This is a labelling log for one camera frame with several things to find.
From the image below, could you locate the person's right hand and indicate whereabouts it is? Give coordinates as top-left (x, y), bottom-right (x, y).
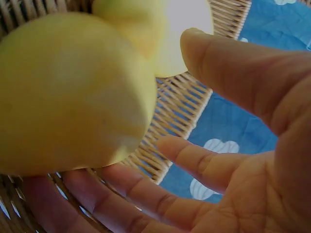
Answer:
top-left (21, 27), bottom-right (311, 233)

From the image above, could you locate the yellow round fruit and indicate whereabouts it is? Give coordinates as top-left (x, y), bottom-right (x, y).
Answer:
top-left (0, 12), bottom-right (158, 177)
top-left (91, 0), bottom-right (214, 78)

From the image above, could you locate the woven wicker basket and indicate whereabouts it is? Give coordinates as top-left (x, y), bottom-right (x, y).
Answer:
top-left (0, 0), bottom-right (252, 233)

